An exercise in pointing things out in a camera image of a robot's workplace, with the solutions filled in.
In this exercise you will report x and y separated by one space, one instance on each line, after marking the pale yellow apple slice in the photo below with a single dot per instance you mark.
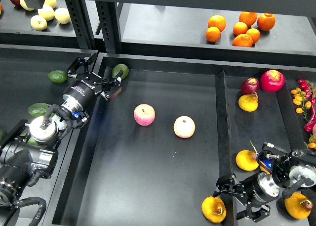
24 5

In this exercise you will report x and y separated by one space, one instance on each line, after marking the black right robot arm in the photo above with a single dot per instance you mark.
283 174

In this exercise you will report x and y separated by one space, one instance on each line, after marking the black centre tray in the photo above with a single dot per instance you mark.
147 175

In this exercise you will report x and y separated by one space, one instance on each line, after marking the orange right middle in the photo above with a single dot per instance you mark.
254 34

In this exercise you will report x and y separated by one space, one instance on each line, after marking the green avocado bin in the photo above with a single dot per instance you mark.
38 109
31 141

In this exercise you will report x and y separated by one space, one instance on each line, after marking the orange top middle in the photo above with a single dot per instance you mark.
249 18

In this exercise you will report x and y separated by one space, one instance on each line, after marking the red chili pepper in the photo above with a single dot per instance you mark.
312 120

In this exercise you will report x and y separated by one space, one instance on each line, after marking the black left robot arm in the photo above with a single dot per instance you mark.
29 152

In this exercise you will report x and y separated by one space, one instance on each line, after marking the cherry tomato vine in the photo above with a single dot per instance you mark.
304 96

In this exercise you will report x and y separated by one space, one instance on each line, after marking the pale yellow pink apple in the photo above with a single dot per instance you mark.
184 127

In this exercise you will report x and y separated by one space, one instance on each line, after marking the black shelf upright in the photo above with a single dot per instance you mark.
96 24

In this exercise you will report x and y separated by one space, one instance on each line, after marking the green avocado upper left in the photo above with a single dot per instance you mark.
58 76

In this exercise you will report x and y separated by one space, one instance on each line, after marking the red apple right bin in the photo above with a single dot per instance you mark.
272 81

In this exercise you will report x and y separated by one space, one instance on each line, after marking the green avocado left bin lower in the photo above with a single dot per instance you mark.
31 141

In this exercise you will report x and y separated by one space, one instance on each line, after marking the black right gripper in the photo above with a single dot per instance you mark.
260 189

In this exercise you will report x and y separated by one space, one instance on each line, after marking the dark red purple fruit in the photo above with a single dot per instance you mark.
249 86

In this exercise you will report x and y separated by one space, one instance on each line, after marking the orange top left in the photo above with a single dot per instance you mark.
217 21

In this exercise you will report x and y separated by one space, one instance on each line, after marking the pale yellow apple front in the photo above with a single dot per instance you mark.
38 23

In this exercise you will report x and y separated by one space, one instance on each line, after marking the orange lower left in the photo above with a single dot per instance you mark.
212 34

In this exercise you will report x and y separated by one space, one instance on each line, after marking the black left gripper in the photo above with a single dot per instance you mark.
88 86

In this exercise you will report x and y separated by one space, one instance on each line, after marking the small orange middle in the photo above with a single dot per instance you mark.
240 28

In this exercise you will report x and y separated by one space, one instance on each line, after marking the pale yellow apple middle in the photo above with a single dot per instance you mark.
47 12

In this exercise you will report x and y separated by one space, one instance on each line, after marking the green avocado at tray corner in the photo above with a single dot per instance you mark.
118 68

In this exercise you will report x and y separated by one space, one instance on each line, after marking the orange front bottom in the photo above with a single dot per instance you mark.
243 40

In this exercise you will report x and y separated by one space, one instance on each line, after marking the yellow pear bottom right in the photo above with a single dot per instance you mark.
298 206

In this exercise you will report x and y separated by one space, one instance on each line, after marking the pink red apple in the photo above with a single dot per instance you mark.
144 114

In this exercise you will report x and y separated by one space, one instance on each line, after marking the yellow pear bin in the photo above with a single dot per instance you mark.
249 102
247 160

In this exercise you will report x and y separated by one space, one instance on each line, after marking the yellow pear in tray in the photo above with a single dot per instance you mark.
213 208

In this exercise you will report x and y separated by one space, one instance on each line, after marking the pale yellow apple back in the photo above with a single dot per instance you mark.
51 3

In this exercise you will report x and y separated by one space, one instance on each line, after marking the yellow pear upper right bin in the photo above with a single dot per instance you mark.
249 102

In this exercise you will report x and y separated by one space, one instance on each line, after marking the orange top right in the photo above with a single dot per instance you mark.
266 21

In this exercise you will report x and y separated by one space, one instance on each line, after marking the green avocado left bin top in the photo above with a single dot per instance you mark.
38 109

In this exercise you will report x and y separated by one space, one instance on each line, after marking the dark avocado left edge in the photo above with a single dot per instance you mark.
2 135

